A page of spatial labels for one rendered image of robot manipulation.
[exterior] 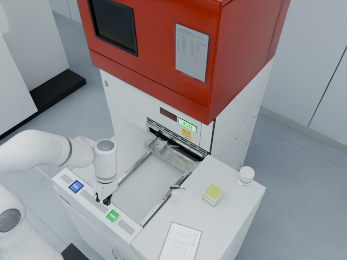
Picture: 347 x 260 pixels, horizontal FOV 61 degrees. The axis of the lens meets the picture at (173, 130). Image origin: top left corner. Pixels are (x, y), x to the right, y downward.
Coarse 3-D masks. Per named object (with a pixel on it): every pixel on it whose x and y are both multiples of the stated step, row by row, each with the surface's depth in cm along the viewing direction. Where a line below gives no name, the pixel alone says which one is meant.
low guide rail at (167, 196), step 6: (186, 174) 166; (180, 180) 164; (168, 192) 158; (162, 198) 156; (168, 198) 158; (156, 204) 154; (162, 204) 155; (156, 210) 152; (150, 216) 149; (144, 222) 147
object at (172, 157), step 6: (144, 144) 177; (150, 150) 176; (168, 150) 174; (174, 150) 174; (162, 156) 171; (168, 156) 171; (174, 156) 171; (180, 156) 171; (168, 162) 171; (174, 162) 168; (180, 162) 168; (186, 162) 168; (192, 162) 168; (180, 168) 166; (186, 168) 165
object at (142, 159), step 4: (148, 152) 177; (144, 156) 175; (148, 156) 177; (140, 160) 173; (144, 160) 176; (136, 164) 171; (140, 164) 174; (132, 168) 169; (136, 168) 172; (128, 172) 167; (132, 172) 170; (124, 176) 165; (128, 176) 169; (120, 180) 164; (124, 180) 167
